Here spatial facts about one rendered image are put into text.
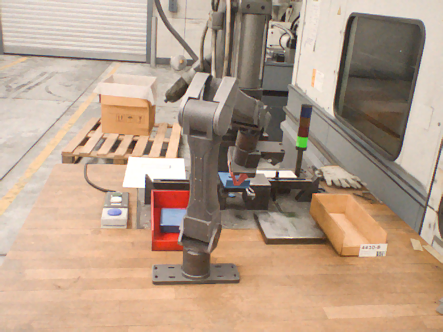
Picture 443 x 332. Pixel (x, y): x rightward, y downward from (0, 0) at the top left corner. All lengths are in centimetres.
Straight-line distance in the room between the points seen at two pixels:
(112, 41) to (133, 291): 970
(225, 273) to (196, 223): 15
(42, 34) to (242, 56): 968
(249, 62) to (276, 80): 317
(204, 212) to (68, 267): 35
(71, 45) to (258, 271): 984
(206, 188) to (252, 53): 48
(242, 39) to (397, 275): 73
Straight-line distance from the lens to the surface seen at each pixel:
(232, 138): 135
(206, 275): 109
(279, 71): 449
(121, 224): 130
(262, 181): 145
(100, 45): 1066
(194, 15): 1054
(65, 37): 1078
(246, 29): 132
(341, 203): 150
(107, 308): 102
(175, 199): 141
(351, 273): 122
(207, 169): 97
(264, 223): 134
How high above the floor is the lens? 151
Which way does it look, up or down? 20 degrees down
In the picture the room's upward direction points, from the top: 5 degrees clockwise
